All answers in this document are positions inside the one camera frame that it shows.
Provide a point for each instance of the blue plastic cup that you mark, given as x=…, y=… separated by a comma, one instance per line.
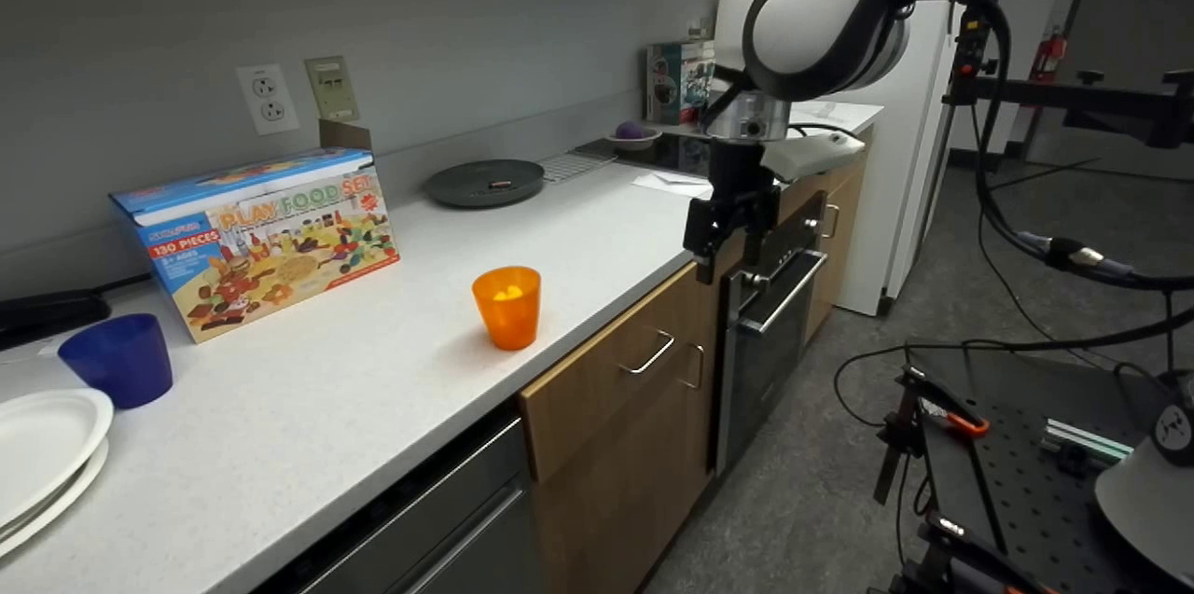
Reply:
x=121, y=361

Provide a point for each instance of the orange black clamp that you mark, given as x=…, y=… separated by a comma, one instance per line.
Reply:
x=956, y=417

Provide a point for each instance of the purple ball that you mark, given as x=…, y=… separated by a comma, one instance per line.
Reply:
x=630, y=129

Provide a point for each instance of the white bowl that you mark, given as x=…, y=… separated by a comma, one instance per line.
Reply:
x=634, y=140

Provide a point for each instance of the steel dishwasher door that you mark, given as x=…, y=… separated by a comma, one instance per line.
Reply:
x=438, y=529

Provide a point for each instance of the white paper sheet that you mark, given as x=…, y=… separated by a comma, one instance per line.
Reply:
x=670, y=185

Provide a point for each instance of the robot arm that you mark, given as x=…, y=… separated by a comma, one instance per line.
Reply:
x=821, y=6

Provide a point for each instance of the yellow toy piece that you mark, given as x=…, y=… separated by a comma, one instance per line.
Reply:
x=508, y=293

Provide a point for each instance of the dark grey round plate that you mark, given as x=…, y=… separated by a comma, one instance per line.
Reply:
x=471, y=184

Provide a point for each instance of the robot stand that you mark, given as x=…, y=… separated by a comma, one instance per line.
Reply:
x=1017, y=491

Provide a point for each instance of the toy food set box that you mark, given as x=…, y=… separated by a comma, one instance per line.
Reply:
x=280, y=244

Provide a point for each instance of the red fire extinguisher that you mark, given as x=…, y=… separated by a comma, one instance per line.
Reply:
x=1048, y=58

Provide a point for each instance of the colourful printed box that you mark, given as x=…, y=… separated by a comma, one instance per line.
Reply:
x=679, y=81

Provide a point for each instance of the black oven door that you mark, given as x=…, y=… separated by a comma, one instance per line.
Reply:
x=770, y=352

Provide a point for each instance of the brown cardboard piece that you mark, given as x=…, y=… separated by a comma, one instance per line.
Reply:
x=345, y=135

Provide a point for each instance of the black cooktop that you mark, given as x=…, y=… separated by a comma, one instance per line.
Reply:
x=667, y=154

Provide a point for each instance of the orange plastic cup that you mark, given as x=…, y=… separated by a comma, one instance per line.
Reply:
x=508, y=314

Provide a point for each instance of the black flat device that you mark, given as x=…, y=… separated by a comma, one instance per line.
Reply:
x=47, y=312

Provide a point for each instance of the aluminium profile piece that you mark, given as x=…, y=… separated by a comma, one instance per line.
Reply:
x=1087, y=440

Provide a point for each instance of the white wall socket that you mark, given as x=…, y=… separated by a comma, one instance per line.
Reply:
x=267, y=98

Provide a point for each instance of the stack of white plates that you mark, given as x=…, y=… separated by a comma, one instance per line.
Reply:
x=42, y=445

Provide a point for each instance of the narrow wooden cabinet door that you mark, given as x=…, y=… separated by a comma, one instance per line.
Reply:
x=839, y=268

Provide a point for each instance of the wooden drawer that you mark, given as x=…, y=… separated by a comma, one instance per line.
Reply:
x=597, y=389

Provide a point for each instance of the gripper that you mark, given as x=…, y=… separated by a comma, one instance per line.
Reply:
x=737, y=179

